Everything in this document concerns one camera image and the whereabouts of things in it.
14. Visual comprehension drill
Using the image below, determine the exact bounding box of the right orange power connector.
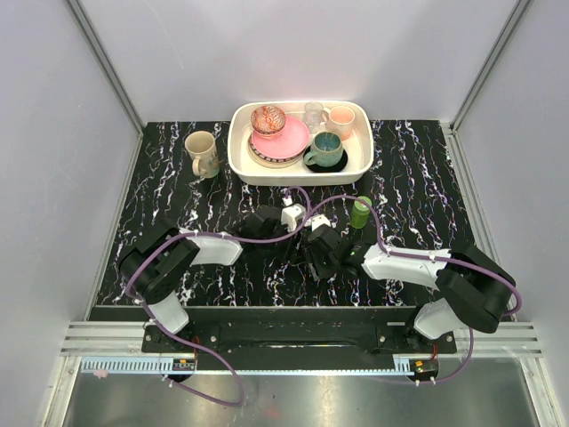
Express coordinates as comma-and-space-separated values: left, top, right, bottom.
411, 359, 439, 376

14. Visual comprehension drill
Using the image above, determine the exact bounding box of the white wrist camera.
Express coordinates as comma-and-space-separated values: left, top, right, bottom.
280, 203, 307, 232
306, 214, 331, 231

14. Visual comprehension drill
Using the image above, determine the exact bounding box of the green bottle cap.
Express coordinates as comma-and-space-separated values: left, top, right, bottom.
353, 196, 372, 214

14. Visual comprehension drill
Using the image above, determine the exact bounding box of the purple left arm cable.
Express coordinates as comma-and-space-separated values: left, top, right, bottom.
124, 185, 312, 407

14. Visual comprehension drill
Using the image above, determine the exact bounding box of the striped rim plate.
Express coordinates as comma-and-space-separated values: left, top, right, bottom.
247, 135, 301, 169

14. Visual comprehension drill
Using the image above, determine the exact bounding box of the teal green mug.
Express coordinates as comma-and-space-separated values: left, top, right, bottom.
303, 132, 344, 167

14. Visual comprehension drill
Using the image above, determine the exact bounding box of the beige floral mug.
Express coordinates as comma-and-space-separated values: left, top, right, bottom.
184, 131, 220, 179

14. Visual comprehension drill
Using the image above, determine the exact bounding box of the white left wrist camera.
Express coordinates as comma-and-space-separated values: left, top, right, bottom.
280, 203, 307, 232

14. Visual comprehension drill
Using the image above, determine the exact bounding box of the white slotted cable duct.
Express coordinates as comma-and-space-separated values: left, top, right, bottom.
80, 356, 413, 376

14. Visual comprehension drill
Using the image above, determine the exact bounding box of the left aluminium frame post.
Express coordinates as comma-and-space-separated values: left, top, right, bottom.
64, 0, 146, 134

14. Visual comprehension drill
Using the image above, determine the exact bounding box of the red patterned glass bowl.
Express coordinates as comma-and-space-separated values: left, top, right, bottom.
250, 105, 287, 138

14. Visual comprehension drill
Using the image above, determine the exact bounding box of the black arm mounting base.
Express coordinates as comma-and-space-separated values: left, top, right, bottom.
140, 304, 459, 359

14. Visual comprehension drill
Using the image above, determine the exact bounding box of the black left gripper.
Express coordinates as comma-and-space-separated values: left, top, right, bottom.
257, 219, 306, 266

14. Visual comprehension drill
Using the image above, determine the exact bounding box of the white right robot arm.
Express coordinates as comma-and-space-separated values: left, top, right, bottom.
301, 225, 516, 353

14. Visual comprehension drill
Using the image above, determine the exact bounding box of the aluminium frame post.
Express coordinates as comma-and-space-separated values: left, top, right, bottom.
449, 0, 534, 133
64, 0, 146, 134

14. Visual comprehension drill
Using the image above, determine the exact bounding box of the black saucer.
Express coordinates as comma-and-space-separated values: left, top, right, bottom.
302, 147, 348, 173

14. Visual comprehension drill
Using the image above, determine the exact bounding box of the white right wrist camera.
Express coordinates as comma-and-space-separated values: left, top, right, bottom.
306, 214, 331, 231

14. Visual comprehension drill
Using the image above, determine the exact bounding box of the pink plate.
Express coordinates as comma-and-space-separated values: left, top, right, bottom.
252, 116, 310, 159

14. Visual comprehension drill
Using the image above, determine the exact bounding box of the peach pink mug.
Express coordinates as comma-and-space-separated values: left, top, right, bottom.
325, 106, 356, 141

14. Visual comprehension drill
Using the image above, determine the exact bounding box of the clear glass cup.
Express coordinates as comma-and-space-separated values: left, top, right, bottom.
304, 101, 330, 134

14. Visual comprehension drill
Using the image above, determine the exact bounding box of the right aluminium frame post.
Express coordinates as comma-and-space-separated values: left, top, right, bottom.
449, 0, 534, 133

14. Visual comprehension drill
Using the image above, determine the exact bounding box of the green pill bottle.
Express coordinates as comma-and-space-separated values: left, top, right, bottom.
349, 208, 370, 230

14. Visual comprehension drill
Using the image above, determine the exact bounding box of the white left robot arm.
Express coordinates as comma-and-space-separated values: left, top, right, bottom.
118, 204, 307, 352

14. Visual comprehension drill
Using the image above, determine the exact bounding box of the white rectangular basin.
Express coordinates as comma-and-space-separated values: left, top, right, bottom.
227, 100, 374, 187

